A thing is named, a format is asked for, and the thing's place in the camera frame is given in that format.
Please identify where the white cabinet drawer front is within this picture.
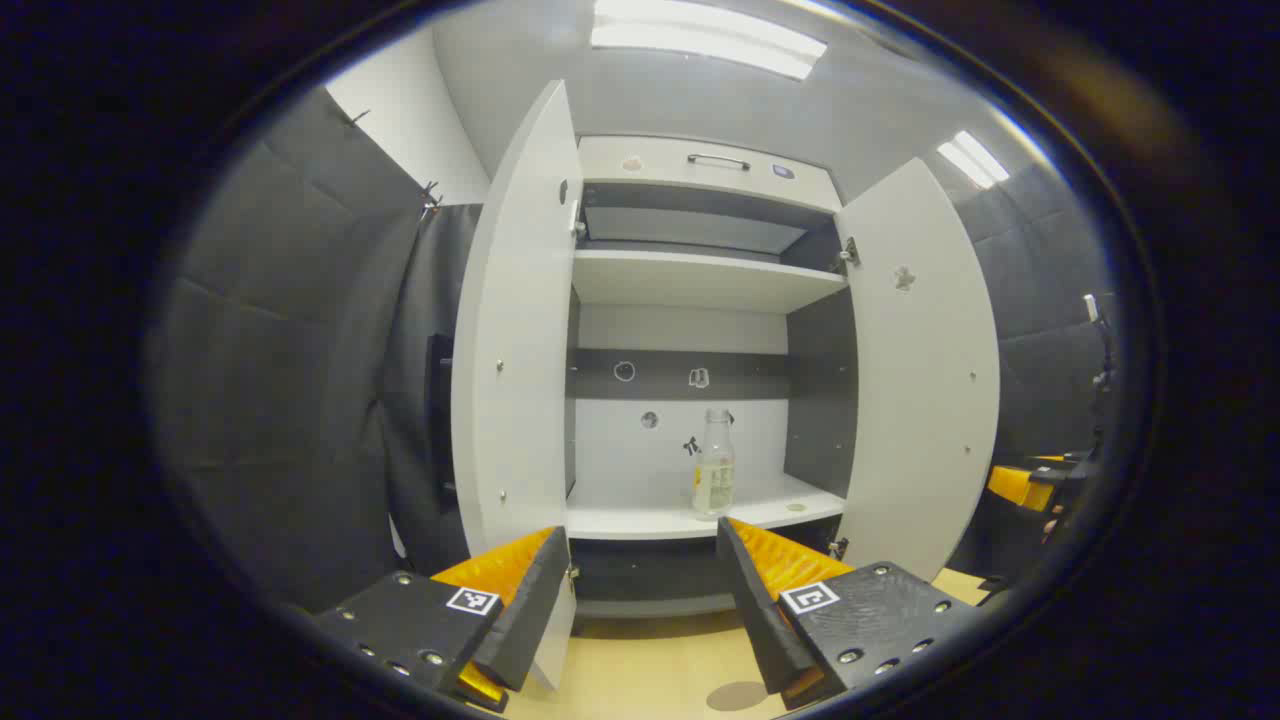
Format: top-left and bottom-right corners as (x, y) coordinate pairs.
(578, 135), (843, 213)

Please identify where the round brown coaster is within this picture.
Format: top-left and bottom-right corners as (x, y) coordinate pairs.
(705, 680), (771, 713)

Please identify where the white cabinet door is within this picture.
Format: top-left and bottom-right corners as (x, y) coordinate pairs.
(835, 157), (1001, 583)
(428, 80), (586, 691)

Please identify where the ceiling light panel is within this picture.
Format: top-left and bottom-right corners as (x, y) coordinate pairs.
(938, 130), (1011, 191)
(590, 0), (829, 81)

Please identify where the clear glass bottle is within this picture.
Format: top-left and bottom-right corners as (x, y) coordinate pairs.
(692, 407), (737, 521)

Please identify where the black backdrop cloth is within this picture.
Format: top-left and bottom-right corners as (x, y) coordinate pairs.
(148, 85), (1116, 613)

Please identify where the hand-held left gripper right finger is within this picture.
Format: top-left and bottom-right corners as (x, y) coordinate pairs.
(715, 515), (986, 711)

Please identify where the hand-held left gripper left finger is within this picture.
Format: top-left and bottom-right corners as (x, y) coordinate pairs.
(310, 525), (579, 713)

